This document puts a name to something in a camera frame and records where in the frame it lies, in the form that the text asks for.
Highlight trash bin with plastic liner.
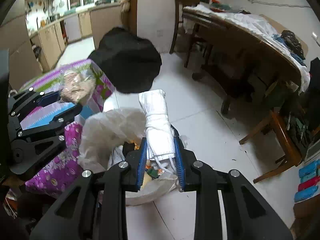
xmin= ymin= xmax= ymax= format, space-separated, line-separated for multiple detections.
xmin=78 ymin=107 xmax=177 ymax=206

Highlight blue bottle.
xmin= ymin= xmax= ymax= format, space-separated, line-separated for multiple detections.
xmin=299 ymin=159 xmax=320 ymax=178
xmin=294 ymin=185 xmax=318 ymax=203

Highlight wooden stool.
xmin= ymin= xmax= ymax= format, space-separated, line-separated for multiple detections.
xmin=239 ymin=111 xmax=302 ymax=184

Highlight purple floral tablecloth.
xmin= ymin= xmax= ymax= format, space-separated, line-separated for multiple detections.
xmin=18 ymin=58 xmax=116 ymax=199

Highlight dark clothes pile on table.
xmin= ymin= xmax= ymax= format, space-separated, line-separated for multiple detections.
xmin=272 ymin=30 xmax=306 ymax=66

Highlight round wooden dining table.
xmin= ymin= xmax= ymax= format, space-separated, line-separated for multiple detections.
xmin=183 ymin=12 xmax=301 ymax=115

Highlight white cloth on table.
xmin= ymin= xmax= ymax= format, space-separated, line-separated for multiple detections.
xmin=182 ymin=4 xmax=310 ymax=93

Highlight white cloth bundle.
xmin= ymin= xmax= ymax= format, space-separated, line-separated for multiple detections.
xmin=138 ymin=89 xmax=177 ymax=174

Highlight dark wooden chair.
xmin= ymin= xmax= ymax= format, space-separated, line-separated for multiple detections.
xmin=169 ymin=0 xmax=209 ymax=68

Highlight clear bag of brown scraps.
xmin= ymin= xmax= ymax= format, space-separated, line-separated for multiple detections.
xmin=59 ymin=68 xmax=96 ymax=106

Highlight kitchen cabinets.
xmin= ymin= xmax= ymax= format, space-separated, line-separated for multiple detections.
xmin=1 ymin=3 xmax=121 ymax=89

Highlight red bottle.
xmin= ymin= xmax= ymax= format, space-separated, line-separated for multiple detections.
xmin=298 ymin=176 xmax=320 ymax=192

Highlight black cloth covered object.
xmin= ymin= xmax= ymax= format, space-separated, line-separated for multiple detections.
xmin=88 ymin=27 xmax=162 ymax=94

